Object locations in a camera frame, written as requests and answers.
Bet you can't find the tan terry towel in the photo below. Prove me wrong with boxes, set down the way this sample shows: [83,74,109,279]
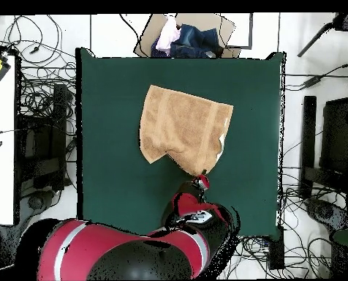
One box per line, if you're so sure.
[139,84,235,178]

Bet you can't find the dark green table cloth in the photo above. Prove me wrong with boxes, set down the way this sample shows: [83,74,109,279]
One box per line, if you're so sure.
[75,48,286,240]

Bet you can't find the black rectangular box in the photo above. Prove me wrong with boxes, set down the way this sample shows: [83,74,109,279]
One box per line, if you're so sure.
[268,226,285,270]

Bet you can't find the black chair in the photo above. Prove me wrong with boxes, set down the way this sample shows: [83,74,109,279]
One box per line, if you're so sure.
[14,83,75,194]
[299,95,348,200]

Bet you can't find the dark blue jeans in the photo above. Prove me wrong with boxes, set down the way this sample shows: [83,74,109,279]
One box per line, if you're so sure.
[150,23,224,59]

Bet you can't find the pale pink garment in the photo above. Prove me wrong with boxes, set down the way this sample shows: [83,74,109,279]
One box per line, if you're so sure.
[155,15,181,55]

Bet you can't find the cardboard box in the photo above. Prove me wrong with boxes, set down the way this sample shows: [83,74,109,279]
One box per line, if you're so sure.
[133,12,242,59]

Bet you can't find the white desk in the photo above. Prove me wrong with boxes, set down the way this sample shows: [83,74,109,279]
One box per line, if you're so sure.
[0,55,17,225]

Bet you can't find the blue and black cable tangle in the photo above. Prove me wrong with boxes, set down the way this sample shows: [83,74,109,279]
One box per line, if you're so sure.
[229,236,280,279]

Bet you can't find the black power adapter with cable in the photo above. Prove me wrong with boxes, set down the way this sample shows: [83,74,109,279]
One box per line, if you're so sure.
[284,59,348,91]

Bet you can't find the dark metal frame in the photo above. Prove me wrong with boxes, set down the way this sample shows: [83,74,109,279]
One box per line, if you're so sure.
[226,12,254,50]

